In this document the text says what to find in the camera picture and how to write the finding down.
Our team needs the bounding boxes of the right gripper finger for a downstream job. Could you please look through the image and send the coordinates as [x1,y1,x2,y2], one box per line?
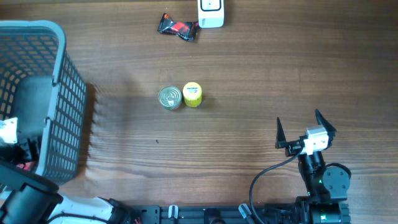
[275,117,287,149]
[315,109,336,146]

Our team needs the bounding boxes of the yellow plastic jar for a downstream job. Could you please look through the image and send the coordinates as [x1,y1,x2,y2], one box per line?
[183,82,202,108]

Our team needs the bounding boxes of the silver tin can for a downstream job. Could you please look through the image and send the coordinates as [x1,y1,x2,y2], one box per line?
[159,86,182,110]

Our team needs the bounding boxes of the black hex wrench packet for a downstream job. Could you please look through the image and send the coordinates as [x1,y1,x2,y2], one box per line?
[157,13,200,42]

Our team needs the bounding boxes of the red snack packet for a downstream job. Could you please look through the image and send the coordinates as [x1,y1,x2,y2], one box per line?
[16,161,36,171]

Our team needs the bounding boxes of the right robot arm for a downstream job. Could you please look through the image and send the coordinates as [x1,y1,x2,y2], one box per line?
[275,110,351,224]

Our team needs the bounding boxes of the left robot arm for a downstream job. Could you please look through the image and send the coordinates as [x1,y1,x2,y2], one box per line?
[1,139,141,224]

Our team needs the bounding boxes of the white barcode scanner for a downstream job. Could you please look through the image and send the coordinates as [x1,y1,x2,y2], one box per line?
[197,0,224,29]

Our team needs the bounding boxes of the grey plastic basket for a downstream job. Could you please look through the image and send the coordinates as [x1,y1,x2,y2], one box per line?
[1,21,87,185]

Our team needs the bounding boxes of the black right camera cable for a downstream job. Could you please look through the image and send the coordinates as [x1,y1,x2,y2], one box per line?
[249,146,305,224]

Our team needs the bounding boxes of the black camera cable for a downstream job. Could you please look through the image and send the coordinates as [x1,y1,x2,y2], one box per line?
[249,146,305,224]
[46,212,109,224]

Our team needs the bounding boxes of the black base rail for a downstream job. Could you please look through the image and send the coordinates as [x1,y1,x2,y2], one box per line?
[130,203,351,224]

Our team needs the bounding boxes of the black left camera cable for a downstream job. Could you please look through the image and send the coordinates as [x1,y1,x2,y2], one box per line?
[46,212,109,224]

